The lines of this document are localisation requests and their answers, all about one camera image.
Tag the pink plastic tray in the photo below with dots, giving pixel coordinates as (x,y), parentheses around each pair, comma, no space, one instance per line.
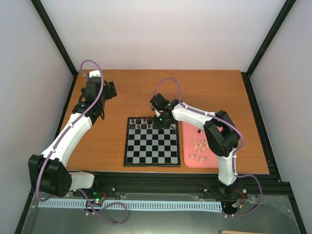
(189,133)

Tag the black grey chessboard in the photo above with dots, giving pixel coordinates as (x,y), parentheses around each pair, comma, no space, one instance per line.
(151,147)

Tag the black aluminium frame rail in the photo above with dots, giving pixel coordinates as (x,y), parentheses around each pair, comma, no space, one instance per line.
(206,186)

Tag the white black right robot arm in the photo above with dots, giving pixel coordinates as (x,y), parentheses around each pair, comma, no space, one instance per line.
(223,138)

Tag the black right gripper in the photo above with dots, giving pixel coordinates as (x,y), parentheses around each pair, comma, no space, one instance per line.
(160,126)

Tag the small circuit board with led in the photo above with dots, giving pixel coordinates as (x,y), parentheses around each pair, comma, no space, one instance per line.
(99,200)

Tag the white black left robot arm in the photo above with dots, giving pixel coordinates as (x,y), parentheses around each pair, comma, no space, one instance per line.
(48,171)

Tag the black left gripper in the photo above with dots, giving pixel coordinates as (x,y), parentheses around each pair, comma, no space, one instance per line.
(110,95)

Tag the light blue slotted cable duct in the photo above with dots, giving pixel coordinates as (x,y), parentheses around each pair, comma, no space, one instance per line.
(139,205)

